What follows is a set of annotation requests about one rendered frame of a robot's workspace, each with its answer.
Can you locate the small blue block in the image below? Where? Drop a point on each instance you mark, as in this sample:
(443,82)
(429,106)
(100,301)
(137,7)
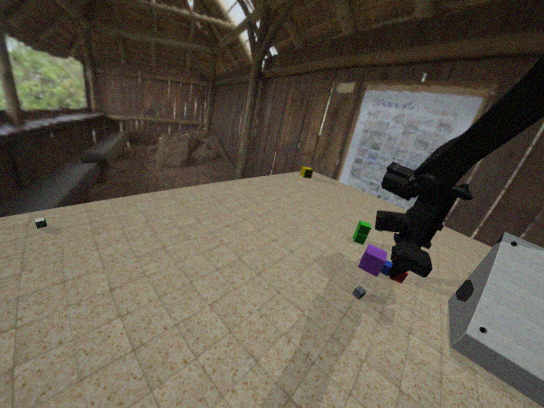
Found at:
(386,268)

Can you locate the yellow block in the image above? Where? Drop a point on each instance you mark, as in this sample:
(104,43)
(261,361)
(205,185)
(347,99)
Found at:
(306,172)

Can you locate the purple block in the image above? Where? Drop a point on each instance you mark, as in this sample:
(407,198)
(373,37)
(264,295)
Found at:
(373,260)

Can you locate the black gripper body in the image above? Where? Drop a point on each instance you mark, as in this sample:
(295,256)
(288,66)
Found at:
(408,253)

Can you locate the green block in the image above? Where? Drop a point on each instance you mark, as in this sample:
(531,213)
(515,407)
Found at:
(358,238)
(363,228)

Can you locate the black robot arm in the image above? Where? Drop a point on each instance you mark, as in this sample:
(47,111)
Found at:
(434,181)

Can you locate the red block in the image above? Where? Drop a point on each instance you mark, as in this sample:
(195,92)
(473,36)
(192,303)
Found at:
(400,278)

